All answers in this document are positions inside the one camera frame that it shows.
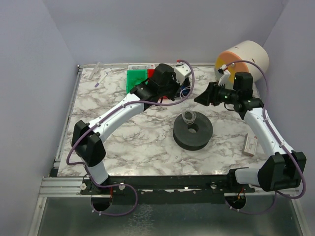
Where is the white cable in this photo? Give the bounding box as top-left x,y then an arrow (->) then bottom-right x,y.
179,86 -> 197,125

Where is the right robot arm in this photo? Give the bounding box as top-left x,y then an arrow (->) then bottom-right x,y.
194,72 -> 306,192

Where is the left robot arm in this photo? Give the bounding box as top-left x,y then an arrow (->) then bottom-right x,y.
70,60 -> 194,185

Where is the black plastic bin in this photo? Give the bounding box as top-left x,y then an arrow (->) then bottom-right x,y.
178,78 -> 191,98

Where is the red plastic bin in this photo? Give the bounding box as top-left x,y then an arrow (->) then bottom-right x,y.
147,68 -> 155,78

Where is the green plastic bin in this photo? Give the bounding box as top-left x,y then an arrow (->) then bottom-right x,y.
126,69 -> 148,93

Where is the white label card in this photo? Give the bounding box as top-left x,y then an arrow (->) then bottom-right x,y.
127,64 -> 155,70

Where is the large cylinder drum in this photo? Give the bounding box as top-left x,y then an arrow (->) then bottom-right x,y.
215,40 -> 269,89

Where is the black spool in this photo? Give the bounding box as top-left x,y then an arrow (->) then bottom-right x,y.
173,112 -> 213,151

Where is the small white box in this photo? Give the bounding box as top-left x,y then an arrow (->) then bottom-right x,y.
242,133 -> 258,157

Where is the purple capped marker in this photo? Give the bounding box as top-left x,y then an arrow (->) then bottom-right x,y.
94,73 -> 108,88

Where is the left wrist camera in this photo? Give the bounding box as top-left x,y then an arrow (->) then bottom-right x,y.
174,64 -> 191,84

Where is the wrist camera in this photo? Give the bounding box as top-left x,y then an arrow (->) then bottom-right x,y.
174,64 -> 191,84
217,64 -> 231,86

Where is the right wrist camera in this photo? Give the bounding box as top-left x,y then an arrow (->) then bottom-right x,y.
217,64 -> 231,86

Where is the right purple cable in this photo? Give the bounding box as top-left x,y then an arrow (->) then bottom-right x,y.
221,60 -> 307,215

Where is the purple cable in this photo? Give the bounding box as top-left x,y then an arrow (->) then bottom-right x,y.
65,59 -> 195,217
221,60 -> 307,215

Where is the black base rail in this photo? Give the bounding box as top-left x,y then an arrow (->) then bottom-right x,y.
80,174 -> 254,205

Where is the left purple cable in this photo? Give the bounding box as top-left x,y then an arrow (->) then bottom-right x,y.
65,59 -> 195,217

